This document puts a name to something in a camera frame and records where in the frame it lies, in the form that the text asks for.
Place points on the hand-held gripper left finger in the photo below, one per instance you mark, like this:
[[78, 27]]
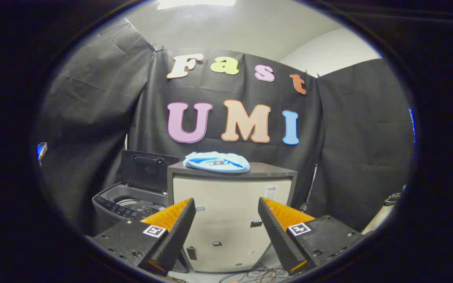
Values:
[[179, 228]]

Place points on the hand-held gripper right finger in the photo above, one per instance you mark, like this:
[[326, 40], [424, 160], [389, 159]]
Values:
[[275, 232]]

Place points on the grey washing machine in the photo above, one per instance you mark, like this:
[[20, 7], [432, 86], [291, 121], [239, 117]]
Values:
[[108, 206]]

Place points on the light blue shirt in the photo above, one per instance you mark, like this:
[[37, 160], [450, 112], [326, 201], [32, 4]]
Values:
[[226, 163]]

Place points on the white cabinet with dark top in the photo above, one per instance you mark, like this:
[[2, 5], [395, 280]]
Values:
[[226, 196]]

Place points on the backdrop stand pole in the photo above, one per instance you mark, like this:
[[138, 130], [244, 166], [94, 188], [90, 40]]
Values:
[[313, 177]]

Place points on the cream rounded object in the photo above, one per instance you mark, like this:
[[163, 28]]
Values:
[[380, 216]]

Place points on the blue and white object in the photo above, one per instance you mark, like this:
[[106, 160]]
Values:
[[41, 151]]

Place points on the blue panel edge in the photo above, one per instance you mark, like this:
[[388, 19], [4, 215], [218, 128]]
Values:
[[412, 129]]

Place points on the ceiling light panel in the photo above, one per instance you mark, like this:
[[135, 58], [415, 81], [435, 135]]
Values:
[[195, 3]]

